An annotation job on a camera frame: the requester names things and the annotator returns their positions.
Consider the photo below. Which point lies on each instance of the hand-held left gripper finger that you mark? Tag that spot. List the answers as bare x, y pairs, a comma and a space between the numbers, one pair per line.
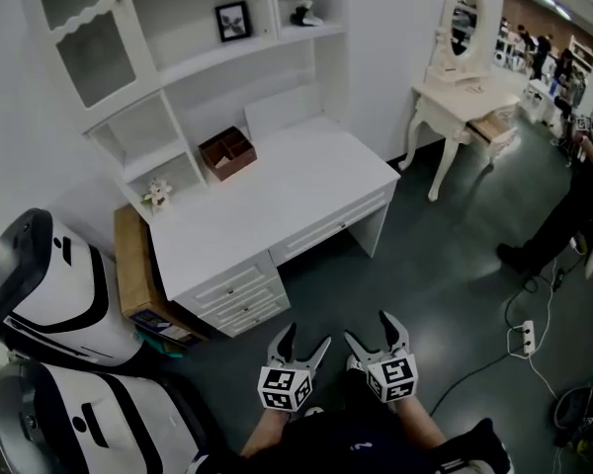
285, 343
317, 352

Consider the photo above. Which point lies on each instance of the person's right forearm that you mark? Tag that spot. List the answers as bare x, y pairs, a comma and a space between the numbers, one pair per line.
422, 420

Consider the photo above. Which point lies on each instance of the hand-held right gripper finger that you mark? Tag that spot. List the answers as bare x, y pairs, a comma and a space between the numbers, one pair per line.
360, 348
394, 331

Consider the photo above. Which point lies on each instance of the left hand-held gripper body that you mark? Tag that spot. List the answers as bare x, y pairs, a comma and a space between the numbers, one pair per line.
282, 385

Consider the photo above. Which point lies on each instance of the white pack of tissues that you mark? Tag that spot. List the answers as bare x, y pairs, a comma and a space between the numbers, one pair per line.
305, 14

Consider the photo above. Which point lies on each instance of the person's black clothing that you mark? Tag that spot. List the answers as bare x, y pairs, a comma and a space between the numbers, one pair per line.
375, 450

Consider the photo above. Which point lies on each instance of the black picture frame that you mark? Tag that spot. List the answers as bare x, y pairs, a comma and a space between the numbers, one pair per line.
233, 21

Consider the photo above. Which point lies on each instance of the cream oval mirror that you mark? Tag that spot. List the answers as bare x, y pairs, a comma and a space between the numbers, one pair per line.
467, 23

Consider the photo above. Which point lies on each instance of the white desk with drawers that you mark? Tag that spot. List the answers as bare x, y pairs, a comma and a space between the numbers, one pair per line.
277, 205

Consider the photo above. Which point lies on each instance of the white artificial flower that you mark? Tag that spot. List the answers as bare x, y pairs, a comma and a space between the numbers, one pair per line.
158, 193

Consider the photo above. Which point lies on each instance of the white shelf unit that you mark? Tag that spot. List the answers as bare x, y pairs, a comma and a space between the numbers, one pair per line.
188, 67

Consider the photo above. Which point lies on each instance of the brown wooden organizer box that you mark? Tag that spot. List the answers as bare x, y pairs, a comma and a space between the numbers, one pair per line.
228, 152

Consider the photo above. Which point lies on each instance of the cream dressing table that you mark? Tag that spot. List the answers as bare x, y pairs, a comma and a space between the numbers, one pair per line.
462, 106

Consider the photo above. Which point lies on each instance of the black and yellow equipment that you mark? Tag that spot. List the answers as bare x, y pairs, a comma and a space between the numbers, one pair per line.
585, 415

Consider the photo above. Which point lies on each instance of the white power strip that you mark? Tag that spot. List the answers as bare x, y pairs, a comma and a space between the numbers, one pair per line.
528, 336

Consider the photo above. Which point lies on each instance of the white and black machine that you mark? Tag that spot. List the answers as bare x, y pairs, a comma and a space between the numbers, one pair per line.
54, 289
79, 418

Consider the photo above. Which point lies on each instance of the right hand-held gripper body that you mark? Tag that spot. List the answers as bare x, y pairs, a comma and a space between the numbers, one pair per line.
391, 375

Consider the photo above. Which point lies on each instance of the person's white shoe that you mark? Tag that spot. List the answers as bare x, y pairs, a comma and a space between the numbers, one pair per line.
354, 363

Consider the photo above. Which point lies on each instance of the person's left forearm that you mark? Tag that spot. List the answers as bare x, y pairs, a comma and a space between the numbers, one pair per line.
266, 432

